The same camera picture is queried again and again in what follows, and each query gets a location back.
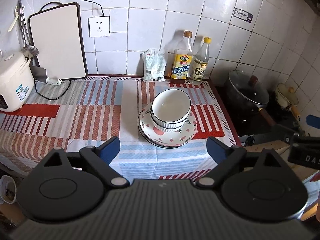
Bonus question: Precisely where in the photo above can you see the white carrot bunny plate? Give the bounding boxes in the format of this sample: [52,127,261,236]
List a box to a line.
[138,103,197,148]

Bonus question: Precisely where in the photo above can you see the large white ribbed bowl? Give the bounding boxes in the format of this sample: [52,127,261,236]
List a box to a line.
[151,88,191,122]

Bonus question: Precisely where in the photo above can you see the teal egg print plate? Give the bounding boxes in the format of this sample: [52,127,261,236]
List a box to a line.
[142,132,195,148]

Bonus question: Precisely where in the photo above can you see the small white ribbed bowl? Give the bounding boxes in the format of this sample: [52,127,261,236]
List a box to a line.
[151,112,191,132]

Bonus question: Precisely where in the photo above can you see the black gas stove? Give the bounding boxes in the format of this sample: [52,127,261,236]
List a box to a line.
[215,86,303,146]

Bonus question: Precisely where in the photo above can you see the striped woven table mat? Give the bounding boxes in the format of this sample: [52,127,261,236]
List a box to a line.
[1,76,240,180]

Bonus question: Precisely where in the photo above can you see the cream enamel pot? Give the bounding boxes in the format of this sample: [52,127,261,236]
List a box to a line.
[275,83,301,121]

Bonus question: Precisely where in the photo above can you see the black cooking pot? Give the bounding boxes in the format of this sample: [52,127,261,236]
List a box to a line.
[225,70,276,126]

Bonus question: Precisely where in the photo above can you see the white power plug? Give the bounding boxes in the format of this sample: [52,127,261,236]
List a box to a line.
[46,77,62,86]

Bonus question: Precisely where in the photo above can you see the white container on floor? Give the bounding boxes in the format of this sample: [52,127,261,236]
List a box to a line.
[0,175,17,204]

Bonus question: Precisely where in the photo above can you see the yellow cap vinegar bottle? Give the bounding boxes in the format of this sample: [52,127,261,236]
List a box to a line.
[189,37,212,84]

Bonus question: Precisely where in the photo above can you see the white plastic seasoning bag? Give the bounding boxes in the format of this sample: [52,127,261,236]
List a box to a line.
[141,49,168,81]

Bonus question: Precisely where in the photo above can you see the white rice cooker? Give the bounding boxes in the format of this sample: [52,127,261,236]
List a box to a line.
[0,52,34,112]

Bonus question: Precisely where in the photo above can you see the yellow label cooking wine bottle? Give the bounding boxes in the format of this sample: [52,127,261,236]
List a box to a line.
[170,30,193,84]

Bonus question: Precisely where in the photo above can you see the metal ladle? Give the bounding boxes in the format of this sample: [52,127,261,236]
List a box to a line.
[17,0,39,59]

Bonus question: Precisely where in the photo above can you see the white cutting board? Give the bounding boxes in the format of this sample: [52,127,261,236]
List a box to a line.
[28,2,87,82]

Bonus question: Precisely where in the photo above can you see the white rice spoon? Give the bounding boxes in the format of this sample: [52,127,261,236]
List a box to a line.
[8,6,19,32]

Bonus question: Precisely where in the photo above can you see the white wall socket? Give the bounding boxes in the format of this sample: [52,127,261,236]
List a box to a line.
[88,16,110,37]

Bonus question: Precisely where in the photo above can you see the wall sticker label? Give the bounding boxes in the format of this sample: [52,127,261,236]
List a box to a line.
[233,8,253,23]

